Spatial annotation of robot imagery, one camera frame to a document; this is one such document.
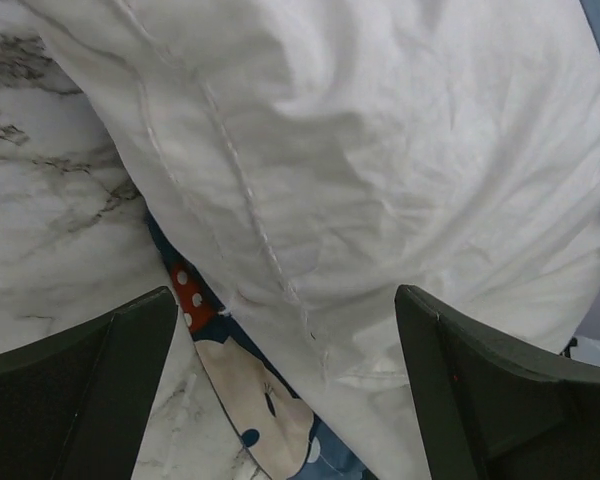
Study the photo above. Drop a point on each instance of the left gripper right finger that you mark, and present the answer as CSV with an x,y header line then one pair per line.
x,y
491,406

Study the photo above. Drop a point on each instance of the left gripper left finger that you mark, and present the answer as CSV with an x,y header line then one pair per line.
x,y
75,405

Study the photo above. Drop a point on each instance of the blue cartoon print pillowcase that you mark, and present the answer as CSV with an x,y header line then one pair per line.
x,y
260,390

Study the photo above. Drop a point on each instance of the white pillow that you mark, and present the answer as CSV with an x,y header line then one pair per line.
x,y
355,175

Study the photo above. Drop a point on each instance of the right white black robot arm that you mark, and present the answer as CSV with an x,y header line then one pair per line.
x,y
583,349

